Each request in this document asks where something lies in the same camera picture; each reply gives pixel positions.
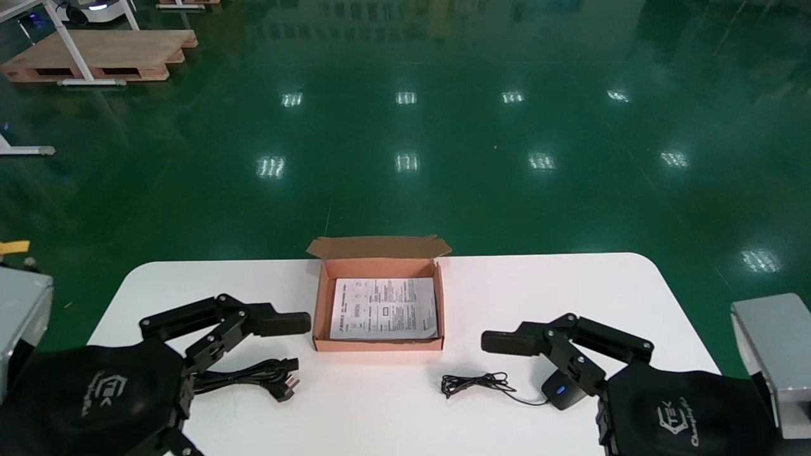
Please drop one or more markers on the black cloth-covered left gripper body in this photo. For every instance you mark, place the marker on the black cloth-covered left gripper body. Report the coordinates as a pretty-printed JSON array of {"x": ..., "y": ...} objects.
[{"x": 95, "y": 399}]

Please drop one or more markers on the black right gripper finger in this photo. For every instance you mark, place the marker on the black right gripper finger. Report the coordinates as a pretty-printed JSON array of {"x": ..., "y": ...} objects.
[{"x": 513, "y": 342}]

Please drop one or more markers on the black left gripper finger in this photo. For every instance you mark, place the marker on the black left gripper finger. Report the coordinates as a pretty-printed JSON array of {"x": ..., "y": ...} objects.
[
  {"x": 279, "y": 323},
  {"x": 176, "y": 444}
]

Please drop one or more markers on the black cloth-covered right gripper body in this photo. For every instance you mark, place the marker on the black cloth-covered right gripper body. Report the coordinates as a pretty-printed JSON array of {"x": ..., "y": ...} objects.
[{"x": 684, "y": 418}]

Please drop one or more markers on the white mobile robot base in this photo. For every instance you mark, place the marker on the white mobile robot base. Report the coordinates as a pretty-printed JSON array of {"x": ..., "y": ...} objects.
[{"x": 95, "y": 7}]

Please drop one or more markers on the open brown cardboard box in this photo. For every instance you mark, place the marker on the open brown cardboard box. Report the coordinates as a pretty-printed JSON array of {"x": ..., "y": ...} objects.
[{"x": 380, "y": 345}]

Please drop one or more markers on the white printed instruction sheet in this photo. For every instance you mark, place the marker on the white printed instruction sheet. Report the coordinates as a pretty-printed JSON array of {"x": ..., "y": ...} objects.
[{"x": 383, "y": 310}]

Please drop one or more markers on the yellow tape piece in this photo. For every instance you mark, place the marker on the yellow tape piece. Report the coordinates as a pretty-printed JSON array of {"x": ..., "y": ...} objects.
[{"x": 14, "y": 247}]

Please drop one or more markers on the white table foot bar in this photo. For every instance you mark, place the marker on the white table foot bar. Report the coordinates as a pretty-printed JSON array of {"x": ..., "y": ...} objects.
[{"x": 25, "y": 151}]

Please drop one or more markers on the large wooden pallet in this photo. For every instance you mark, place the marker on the large wooden pallet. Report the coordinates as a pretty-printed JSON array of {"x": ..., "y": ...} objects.
[{"x": 120, "y": 50}]

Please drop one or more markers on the small wooden pallet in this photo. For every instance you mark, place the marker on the small wooden pallet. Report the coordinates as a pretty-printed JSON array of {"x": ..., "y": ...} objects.
[{"x": 187, "y": 3}]

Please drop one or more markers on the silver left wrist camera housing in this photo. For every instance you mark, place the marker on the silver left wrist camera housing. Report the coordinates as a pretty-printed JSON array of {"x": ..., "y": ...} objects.
[{"x": 22, "y": 316}]

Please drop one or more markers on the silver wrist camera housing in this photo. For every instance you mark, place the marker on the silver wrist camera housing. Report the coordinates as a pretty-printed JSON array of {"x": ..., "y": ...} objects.
[
  {"x": 22, "y": 316},
  {"x": 776, "y": 348}
]

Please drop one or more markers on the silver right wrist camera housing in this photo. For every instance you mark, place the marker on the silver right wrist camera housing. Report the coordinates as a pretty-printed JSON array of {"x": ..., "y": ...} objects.
[{"x": 776, "y": 348}]

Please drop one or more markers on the white metal table frame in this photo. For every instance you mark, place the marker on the white metal table frame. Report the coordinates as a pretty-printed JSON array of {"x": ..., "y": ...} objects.
[{"x": 70, "y": 50}]

